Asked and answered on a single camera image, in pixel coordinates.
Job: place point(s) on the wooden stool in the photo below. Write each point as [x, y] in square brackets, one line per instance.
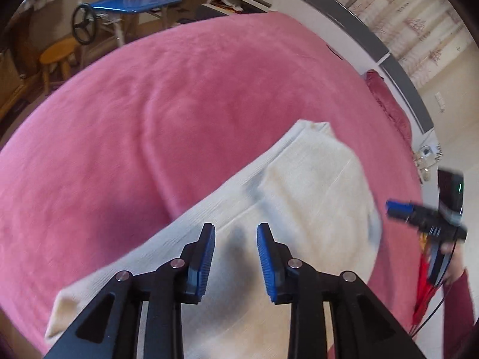
[60, 50]

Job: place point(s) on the wall light switch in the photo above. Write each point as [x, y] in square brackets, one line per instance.
[441, 101]

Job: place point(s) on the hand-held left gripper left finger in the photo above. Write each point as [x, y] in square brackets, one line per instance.
[205, 254]

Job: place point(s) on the cream knit sweater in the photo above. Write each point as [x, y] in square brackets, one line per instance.
[318, 202]

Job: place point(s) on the pink bed blanket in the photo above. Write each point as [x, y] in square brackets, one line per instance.
[149, 119]

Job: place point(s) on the person's right hand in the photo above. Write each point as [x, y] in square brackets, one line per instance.
[457, 265]

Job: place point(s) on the patterned curtain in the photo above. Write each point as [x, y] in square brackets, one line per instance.
[411, 26]

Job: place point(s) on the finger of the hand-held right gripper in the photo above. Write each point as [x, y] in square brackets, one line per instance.
[398, 207]

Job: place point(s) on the white open shelf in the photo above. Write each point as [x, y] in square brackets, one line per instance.
[258, 2]

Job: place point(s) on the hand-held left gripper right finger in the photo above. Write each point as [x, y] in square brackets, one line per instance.
[265, 258]

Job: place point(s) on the grey headboard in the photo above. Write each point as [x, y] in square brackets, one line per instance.
[355, 26]

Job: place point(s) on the red garment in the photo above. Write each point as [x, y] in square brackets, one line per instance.
[424, 280]

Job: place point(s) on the dark pink pillow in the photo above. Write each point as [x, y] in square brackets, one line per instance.
[389, 104]

